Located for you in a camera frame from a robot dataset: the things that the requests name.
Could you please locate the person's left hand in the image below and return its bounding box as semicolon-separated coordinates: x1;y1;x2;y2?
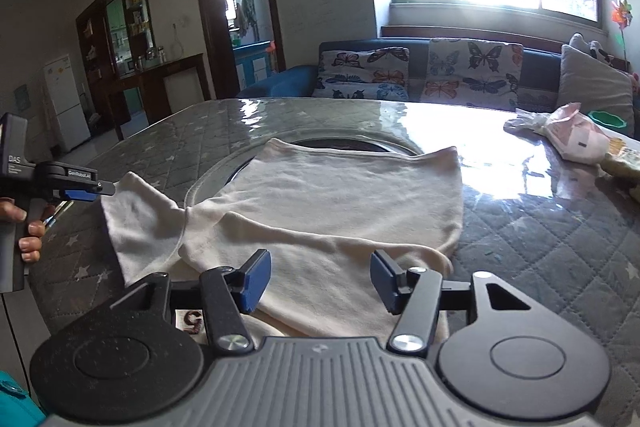
0;198;57;264

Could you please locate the colourful pinwheel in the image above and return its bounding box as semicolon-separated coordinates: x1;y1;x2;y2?
611;0;634;62

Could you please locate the cream white garment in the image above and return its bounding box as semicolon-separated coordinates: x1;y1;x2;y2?
101;139;463;340

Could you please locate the grey pillow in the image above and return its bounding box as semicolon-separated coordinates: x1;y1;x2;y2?
556;44;634;136

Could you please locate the black white plush toy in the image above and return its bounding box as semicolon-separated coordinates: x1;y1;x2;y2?
568;32;628;72

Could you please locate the butterfly cushion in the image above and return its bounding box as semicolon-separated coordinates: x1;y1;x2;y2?
312;46;410;102
420;39;524;110

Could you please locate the left butterfly cushion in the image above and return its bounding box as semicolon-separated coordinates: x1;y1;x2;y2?
312;46;410;102

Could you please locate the white refrigerator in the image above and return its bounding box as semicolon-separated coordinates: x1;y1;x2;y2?
43;54;91;153

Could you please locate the pink white clothes bag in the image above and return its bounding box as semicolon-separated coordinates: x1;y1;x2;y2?
503;102;610;166

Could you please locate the right butterfly cushion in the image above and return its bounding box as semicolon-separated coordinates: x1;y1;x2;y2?
420;39;524;110

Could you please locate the green plastic basin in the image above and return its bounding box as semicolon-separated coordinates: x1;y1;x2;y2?
588;110;627;132

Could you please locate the yellow floral folded blanket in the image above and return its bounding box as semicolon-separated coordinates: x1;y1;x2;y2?
600;138;640;202

